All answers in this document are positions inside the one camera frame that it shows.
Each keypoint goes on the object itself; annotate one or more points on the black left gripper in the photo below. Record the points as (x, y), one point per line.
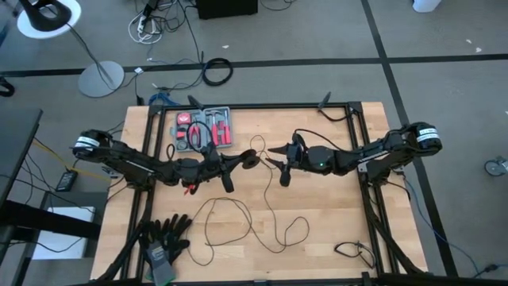
(210, 168)

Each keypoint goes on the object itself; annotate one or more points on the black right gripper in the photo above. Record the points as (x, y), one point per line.
(299, 161)

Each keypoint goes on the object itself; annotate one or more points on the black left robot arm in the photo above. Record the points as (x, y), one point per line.
(131, 161)

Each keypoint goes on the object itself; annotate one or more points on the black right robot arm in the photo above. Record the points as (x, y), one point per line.
(357, 157)

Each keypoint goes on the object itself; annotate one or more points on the red zip tie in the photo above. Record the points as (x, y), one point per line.
(191, 188)

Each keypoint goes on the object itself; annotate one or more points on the red tape measure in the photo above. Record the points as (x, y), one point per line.
(184, 118)

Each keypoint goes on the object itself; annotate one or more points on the black work glove grey cuff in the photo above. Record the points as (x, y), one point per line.
(158, 262)

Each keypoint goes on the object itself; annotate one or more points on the grey round stand base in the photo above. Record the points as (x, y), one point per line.
(95, 79)

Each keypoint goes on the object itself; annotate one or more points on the black box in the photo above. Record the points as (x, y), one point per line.
(226, 8)

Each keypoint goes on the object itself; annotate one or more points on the black power adapter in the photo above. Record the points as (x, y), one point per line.
(66, 181)

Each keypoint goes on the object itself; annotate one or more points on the white power strip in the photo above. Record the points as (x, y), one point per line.
(141, 24)

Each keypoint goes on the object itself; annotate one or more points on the white cabinet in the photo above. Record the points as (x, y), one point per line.
(59, 246)

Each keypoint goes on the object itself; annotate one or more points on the grey caster wheel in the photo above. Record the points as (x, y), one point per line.
(494, 167)

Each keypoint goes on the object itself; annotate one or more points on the white container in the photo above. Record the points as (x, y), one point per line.
(426, 5)

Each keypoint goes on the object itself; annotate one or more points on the black desk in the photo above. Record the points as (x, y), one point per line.
(16, 143)

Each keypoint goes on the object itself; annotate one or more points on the black floor plug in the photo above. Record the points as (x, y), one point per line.
(491, 267)

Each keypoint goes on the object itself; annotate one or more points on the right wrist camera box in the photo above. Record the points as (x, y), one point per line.
(297, 141)

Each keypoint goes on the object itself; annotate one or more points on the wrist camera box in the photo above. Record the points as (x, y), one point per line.
(297, 141)
(210, 150)

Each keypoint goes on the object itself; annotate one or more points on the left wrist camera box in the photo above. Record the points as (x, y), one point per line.
(210, 150)

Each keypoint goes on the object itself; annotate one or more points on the black pointed bracket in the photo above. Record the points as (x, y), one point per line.
(195, 102)
(325, 100)

